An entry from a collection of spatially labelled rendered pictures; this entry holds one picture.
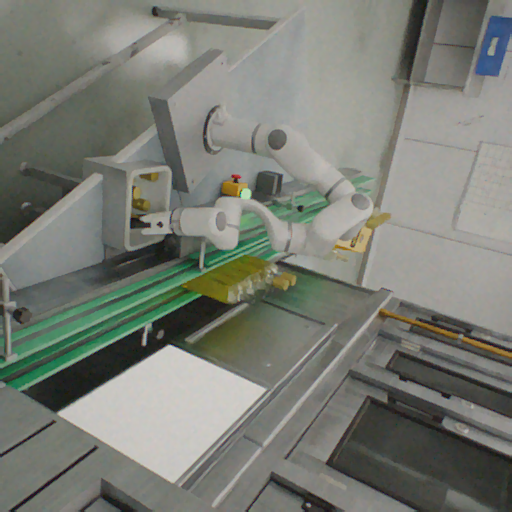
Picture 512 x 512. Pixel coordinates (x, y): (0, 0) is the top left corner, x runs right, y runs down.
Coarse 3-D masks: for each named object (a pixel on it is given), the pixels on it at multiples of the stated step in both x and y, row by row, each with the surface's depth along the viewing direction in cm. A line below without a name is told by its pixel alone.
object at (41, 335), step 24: (192, 264) 153; (216, 264) 155; (144, 288) 133; (168, 288) 135; (72, 312) 115; (96, 312) 116; (120, 312) 120; (24, 336) 103; (48, 336) 104; (0, 360) 94
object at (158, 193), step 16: (128, 176) 128; (160, 176) 142; (128, 192) 129; (144, 192) 145; (160, 192) 144; (128, 208) 130; (160, 208) 145; (128, 224) 132; (128, 240) 134; (144, 240) 142; (160, 240) 146
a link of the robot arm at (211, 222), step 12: (180, 216) 128; (192, 216) 126; (204, 216) 124; (216, 216) 124; (192, 228) 126; (204, 228) 124; (216, 228) 124; (228, 228) 130; (216, 240) 129; (228, 240) 130
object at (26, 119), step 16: (160, 16) 231; (176, 16) 221; (192, 16) 222; (208, 16) 218; (224, 16) 214; (240, 16) 211; (256, 16) 209; (160, 32) 212; (128, 48) 201; (144, 48) 206; (112, 64) 194; (80, 80) 185; (96, 80) 190; (64, 96) 179; (32, 112) 171; (48, 112) 176; (0, 128) 165; (16, 128) 167; (0, 144) 163
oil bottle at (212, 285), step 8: (208, 272) 152; (192, 280) 150; (200, 280) 149; (208, 280) 147; (216, 280) 147; (224, 280) 148; (232, 280) 149; (192, 288) 151; (200, 288) 149; (208, 288) 148; (216, 288) 146; (224, 288) 145; (232, 288) 144; (240, 288) 146; (208, 296) 149; (216, 296) 147; (224, 296) 146; (232, 296) 145
